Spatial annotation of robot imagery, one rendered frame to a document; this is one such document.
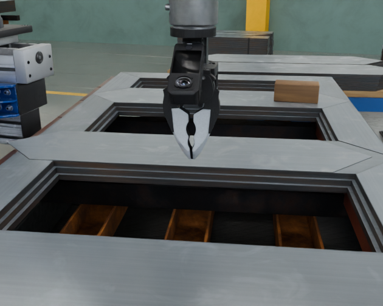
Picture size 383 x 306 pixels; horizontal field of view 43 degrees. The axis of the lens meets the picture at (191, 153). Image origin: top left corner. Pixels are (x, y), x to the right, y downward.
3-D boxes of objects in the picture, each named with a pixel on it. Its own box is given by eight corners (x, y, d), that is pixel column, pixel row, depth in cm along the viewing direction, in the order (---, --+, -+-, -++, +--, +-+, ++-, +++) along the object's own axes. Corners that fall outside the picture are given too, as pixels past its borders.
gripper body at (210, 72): (219, 96, 83) (220, 23, 79) (214, 109, 75) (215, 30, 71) (175, 95, 84) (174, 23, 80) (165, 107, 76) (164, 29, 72)
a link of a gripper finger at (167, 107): (193, 130, 80) (193, 78, 77) (191, 133, 78) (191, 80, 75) (165, 129, 80) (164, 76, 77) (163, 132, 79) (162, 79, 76)
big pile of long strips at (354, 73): (380, 70, 207) (382, 56, 205) (409, 92, 170) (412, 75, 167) (195, 67, 215) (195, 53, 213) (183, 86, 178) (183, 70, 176)
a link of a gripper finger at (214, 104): (219, 131, 79) (220, 78, 76) (219, 134, 78) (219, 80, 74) (191, 130, 80) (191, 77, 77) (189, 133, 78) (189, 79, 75)
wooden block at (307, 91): (317, 98, 138) (318, 81, 136) (318, 104, 132) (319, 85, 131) (274, 96, 140) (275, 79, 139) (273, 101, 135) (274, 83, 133)
